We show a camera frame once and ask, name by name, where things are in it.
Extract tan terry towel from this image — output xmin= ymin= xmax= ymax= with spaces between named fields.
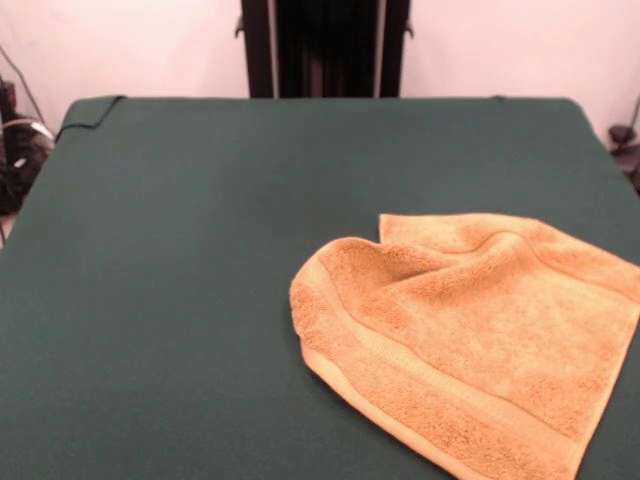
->
xmin=289 ymin=212 xmax=640 ymax=480

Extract dark green table cloth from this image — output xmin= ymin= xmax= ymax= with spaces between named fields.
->
xmin=0 ymin=95 xmax=640 ymax=480

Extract black stand base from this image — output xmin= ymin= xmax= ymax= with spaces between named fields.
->
xmin=0 ymin=119 xmax=51 ymax=216
xmin=608 ymin=125 xmax=640 ymax=196

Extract small black box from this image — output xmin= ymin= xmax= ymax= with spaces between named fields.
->
xmin=0 ymin=79 xmax=19 ymax=121

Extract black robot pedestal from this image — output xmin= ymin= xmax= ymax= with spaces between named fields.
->
xmin=234 ymin=0 xmax=416 ymax=99

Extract white cable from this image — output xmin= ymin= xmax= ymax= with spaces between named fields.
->
xmin=0 ymin=117 xmax=55 ymax=147

